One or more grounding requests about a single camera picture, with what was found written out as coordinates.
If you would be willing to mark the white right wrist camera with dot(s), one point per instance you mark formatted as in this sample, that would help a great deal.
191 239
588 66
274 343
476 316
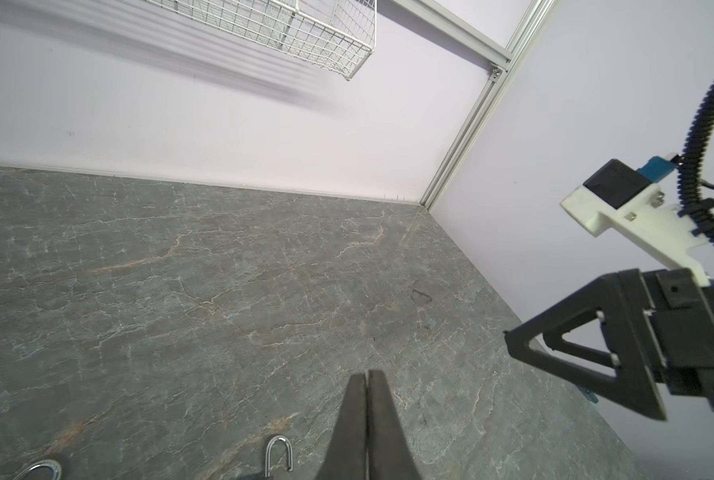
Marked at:
631 202

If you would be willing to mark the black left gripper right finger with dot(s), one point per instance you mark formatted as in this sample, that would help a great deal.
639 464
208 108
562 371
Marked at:
389 456

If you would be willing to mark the long white wire basket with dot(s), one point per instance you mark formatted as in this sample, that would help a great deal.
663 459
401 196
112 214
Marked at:
338 36

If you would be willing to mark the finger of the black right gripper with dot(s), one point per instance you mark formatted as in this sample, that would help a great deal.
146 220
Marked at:
600 339

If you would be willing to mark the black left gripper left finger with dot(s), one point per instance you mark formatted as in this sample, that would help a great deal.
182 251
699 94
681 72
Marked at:
346 456

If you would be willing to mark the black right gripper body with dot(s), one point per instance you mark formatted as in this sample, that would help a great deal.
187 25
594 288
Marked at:
683 324

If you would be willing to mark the blue padlock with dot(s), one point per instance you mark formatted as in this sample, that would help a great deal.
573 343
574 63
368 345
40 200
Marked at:
589 395

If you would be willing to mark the aluminium frame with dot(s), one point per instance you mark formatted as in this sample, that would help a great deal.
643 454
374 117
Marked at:
503 63

